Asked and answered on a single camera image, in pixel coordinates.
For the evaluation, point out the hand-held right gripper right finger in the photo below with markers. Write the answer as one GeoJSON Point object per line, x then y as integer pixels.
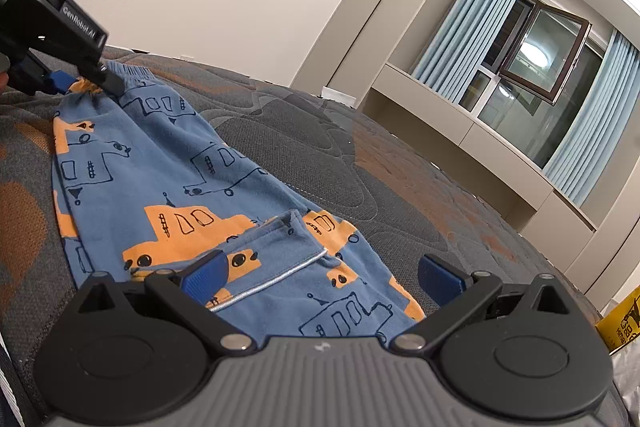
{"type": "Point", "coordinates": [440, 279]}

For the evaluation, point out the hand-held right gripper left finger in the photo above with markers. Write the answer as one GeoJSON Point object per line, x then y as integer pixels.
{"type": "Point", "coordinates": [205, 279]}

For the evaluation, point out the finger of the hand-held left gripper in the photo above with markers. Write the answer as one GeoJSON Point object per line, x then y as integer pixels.
{"type": "Point", "coordinates": [52, 82]}
{"type": "Point", "coordinates": [107, 82]}

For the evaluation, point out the blue pants with orange print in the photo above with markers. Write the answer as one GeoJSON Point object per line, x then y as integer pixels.
{"type": "Point", "coordinates": [200, 177]}

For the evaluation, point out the grey and orange quilted bed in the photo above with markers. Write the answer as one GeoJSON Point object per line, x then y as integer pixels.
{"type": "Point", "coordinates": [375, 177]}

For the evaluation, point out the beige window bench cabinet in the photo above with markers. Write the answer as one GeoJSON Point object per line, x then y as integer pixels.
{"type": "Point", "coordinates": [475, 147]}

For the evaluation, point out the beige wardrobe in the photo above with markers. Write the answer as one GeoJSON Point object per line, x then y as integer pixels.
{"type": "Point", "coordinates": [605, 252]}
{"type": "Point", "coordinates": [380, 7]}

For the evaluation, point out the yellow shopping bag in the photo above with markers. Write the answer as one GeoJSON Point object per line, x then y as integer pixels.
{"type": "Point", "coordinates": [622, 322]}

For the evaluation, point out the white flat object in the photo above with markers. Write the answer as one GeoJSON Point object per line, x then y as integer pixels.
{"type": "Point", "coordinates": [337, 96]}

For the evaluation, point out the white shopping bag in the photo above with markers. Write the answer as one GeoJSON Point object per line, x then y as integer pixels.
{"type": "Point", "coordinates": [629, 372]}

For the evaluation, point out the light blue curtain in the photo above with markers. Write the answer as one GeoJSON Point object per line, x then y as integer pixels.
{"type": "Point", "coordinates": [465, 27]}
{"type": "Point", "coordinates": [595, 122]}

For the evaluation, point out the open brown window sash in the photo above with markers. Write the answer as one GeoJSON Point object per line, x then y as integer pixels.
{"type": "Point", "coordinates": [545, 52]}

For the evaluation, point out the window with white frame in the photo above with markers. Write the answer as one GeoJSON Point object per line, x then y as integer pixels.
{"type": "Point", "coordinates": [505, 112]}

